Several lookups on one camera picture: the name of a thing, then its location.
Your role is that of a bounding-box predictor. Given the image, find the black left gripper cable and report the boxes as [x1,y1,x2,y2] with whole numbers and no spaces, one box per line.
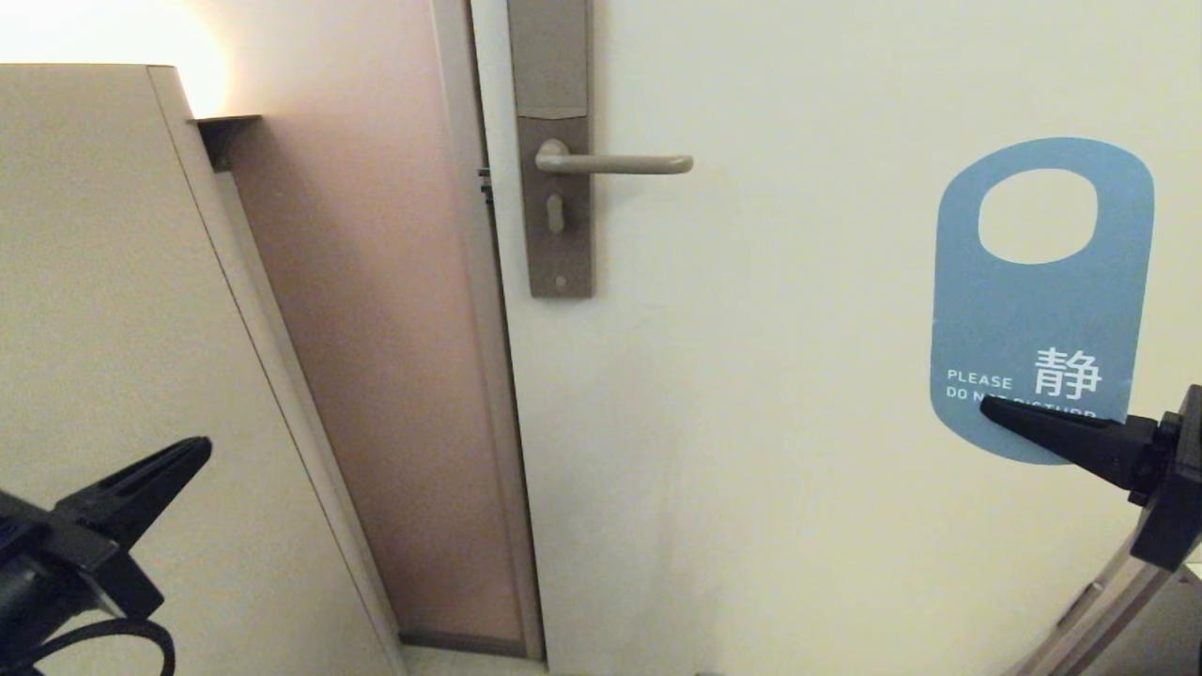
[0,618,177,676]

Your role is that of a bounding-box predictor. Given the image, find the white door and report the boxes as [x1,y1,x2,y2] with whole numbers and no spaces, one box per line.
[470,0,1202,676]

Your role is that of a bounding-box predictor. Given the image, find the beige cabinet panel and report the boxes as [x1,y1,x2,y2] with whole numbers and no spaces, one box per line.
[0,64,405,676]

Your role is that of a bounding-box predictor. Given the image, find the grey-brown metal lock plate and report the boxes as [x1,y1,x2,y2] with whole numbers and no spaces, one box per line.
[507,0,594,300]

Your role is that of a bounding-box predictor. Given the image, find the blue do-not-disturb door hanger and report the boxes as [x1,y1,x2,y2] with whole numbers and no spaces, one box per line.
[930,137,1154,466]

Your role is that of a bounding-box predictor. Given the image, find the beige metal door handle lever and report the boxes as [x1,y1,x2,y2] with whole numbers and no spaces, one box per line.
[535,139,694,176]

